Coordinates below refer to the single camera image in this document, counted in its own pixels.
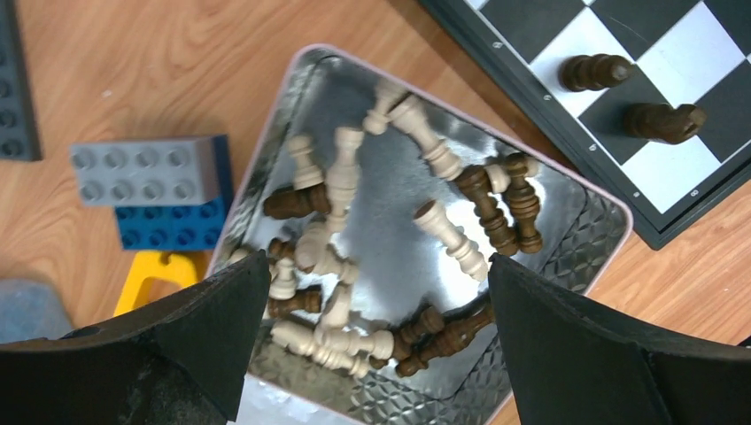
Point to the blue lego brick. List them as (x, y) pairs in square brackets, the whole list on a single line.
[(180, 227)]

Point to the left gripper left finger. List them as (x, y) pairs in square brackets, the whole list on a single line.
[(179, 360)]

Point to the dark brown chess piece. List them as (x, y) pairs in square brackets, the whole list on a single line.
[(664, 123)]

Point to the grey lego baseplate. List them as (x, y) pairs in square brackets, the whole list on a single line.
[(19, 136)]

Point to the yellow plastic frame piece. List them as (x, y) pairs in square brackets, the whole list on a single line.
[(155, 274)]

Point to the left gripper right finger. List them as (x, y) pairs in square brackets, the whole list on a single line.
[(573, 360)]

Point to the dark chess piece on board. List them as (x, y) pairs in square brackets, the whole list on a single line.
[(594, 72)]

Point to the white chess pawn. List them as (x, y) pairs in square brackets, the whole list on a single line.
[(431, 217)]

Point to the pink tin box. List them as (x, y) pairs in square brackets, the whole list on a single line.
[(402, 269)]

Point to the folding chess board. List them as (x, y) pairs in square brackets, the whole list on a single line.
[(684, 52)]

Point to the white chess piece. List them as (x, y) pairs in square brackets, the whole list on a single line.
[(410, 118)]

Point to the grey lego brick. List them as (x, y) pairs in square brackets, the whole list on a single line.
[(146, 172)]

